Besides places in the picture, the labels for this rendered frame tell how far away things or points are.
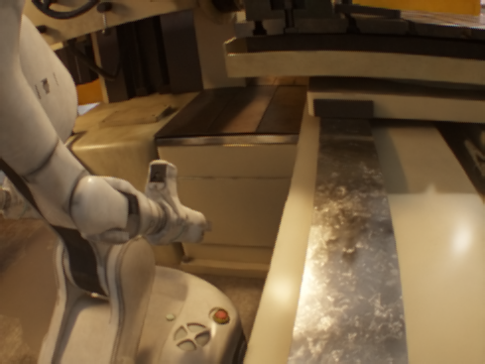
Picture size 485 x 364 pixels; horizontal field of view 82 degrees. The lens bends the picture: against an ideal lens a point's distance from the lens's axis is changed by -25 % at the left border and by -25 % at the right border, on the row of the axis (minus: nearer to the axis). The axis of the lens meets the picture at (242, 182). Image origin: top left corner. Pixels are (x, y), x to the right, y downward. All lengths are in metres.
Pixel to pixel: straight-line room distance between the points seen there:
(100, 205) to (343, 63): 0.67
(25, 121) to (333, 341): 0.38
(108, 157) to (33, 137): 1.13
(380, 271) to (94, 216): 0.35
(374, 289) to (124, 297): 0.50
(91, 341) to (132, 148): 0.81
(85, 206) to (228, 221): 1.03
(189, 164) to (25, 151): 1.01
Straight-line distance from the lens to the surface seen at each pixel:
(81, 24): 1.30
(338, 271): 0.46
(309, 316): 0.41
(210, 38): 1.77
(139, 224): 0.49
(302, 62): 0.88
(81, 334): 0.85
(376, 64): 0.89
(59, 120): 0.57
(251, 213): 1.33
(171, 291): 1.05
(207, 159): 1.26
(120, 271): 0.73
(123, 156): 1.41
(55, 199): 0.38
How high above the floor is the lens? 1.06
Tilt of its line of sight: 29 degrees down
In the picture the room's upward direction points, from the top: 8 degrees counter-clockwise
